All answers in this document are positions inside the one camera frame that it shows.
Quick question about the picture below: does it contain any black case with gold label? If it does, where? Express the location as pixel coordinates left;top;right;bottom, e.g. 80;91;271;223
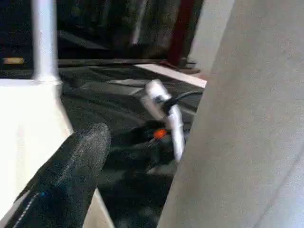
0;0;59;79

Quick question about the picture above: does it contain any dark red post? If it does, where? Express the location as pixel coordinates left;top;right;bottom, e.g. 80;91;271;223
163;0;202;75

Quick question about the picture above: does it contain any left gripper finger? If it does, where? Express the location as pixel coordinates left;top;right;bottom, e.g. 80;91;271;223
4;122;113;228

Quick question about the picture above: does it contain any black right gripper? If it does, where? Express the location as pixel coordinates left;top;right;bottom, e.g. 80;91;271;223
133;120;173;155

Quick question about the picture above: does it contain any white plastic table top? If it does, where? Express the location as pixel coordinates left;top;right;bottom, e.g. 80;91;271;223
0;77;115;228

